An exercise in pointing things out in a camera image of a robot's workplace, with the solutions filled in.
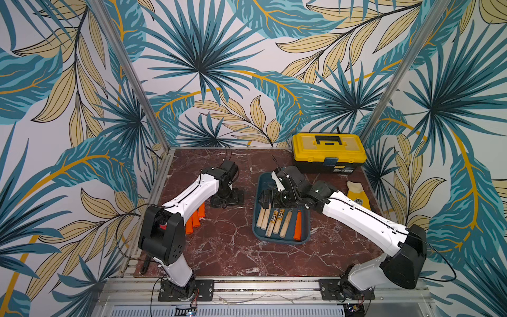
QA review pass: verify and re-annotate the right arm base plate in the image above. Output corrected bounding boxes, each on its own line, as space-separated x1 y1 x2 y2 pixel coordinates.
318 279 375 302

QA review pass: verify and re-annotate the wooden sickle yellow label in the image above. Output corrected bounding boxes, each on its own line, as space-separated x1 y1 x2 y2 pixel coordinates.
265 209 279 237

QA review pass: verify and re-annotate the aluminium corner post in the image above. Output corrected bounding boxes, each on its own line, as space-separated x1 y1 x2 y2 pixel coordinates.
360 0 451 141
84 0 172 151

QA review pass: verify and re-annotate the yellow black toolbox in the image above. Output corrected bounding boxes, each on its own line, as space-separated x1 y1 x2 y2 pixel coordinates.
293 133 367 174

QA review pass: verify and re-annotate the front aluminium rail frame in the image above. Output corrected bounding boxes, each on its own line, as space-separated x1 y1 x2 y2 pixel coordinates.
92 276 440 316

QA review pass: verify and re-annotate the left aluminium corner post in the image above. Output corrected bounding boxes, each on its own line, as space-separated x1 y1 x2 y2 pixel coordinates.
84 0 172 151

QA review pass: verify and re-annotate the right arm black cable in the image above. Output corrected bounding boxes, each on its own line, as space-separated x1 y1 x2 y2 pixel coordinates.
411 233 458 283

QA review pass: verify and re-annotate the teal plastic tray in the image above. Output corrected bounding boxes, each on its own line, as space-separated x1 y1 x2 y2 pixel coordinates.
252 173 311 245

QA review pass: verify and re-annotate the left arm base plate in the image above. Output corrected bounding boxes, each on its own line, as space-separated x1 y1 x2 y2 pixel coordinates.
158 279 215 302

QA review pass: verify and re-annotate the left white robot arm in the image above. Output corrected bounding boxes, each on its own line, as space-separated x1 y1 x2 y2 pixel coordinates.
138 160 244 288

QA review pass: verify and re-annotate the blue blade wooden sickle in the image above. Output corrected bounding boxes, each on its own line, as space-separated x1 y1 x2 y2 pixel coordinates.
261 206 271 230

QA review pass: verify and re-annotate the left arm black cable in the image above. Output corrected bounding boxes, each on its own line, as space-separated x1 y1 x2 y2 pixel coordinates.
114 203 151 260

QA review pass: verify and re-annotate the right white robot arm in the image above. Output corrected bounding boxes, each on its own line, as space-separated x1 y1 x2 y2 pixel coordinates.
257 166 427 291

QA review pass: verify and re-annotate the wooden sickle grey blade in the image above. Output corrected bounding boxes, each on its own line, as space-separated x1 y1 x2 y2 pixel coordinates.
256 207 265 228

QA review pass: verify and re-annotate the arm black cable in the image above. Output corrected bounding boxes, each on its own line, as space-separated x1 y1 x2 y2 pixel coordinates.
411 233 458 283
114 203 151 260

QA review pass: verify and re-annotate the wooden handle sickle plain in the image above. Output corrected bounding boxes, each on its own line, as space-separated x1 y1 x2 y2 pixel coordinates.
279 211 293 239

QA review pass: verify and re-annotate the yellow work glove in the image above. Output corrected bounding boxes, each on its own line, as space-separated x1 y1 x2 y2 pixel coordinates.
347 181 372 211

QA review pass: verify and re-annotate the right aluminium corner post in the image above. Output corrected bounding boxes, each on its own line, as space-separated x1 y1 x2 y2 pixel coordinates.
360 0 451 141

